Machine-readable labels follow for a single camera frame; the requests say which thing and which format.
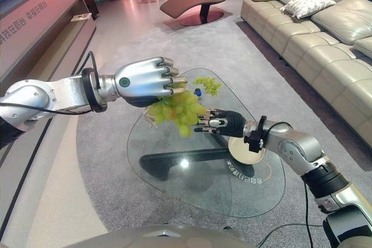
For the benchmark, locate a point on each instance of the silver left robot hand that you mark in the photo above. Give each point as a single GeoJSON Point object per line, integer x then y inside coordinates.
{"type": "Point", "coordinates": [139, 82]}

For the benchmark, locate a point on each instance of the black left wrist clamp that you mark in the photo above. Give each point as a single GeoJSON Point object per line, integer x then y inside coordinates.
{"type": "Point", "coordinates": [88, 91]}

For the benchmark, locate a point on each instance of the beige leather sofa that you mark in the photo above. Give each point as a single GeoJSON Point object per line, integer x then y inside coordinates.
{"type": "Point", "coordinates": [319, 44]}

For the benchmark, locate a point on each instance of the small card on cabinet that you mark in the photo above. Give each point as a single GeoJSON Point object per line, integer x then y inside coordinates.
{"type": "Point", "coordinates": [80, 17]}

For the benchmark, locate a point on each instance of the small green grape bunch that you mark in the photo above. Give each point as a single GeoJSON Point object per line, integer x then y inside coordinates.
{"type": "Point", "coordinates": [209, 84]}

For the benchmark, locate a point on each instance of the round cream plate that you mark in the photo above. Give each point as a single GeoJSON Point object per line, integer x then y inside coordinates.
{"type": "Point", "coordinates": [244, 155]}

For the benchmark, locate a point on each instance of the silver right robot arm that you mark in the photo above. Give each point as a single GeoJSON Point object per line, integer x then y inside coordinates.
{"type": "Point", "coordinates": [302, 146]}

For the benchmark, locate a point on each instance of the glass coffee table top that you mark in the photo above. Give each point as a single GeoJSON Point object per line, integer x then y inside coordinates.
{"type": "Point", "coordinates": [203, 190]}

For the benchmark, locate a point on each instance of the black coffee table base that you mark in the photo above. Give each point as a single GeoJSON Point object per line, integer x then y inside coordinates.
{"type": "Point", "coordinates": [174, 161]}

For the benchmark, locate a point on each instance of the black wrist clamp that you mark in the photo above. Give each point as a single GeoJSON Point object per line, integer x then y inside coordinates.
{"type": "Point", "coordinates": [257, 139]}
{"type": "Point", "coordinates": [88, 91]}

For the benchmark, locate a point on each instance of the large green grape bunch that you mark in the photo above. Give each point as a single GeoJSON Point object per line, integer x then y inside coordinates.
{"type": "Point", "coordinates": [186, 108]}

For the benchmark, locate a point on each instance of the black right wrist clamp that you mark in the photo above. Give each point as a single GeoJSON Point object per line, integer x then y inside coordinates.
{"type": "Point", "coordinates": [257, 139]}

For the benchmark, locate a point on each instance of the right robot hand black cloth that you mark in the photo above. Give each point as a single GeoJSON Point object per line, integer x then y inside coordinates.
{"type": "Point", "coordinates": [231, 123]}

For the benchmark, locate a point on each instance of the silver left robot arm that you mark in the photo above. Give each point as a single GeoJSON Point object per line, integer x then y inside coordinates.
{"type": "Point", "coordinates": [32, 100]}

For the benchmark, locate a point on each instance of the pink TV wall cabinet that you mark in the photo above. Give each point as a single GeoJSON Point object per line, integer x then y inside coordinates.
{"type": "Point", "coordinates": [37, 27]}

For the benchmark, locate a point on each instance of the small blue object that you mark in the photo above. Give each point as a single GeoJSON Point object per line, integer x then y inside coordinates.
{"type": "Point", "coordinates": [198, 92]}

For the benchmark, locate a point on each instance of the grey area rug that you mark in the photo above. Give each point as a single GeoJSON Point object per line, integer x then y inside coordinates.
{"type": "Point", "coordinates": [151, 53]}

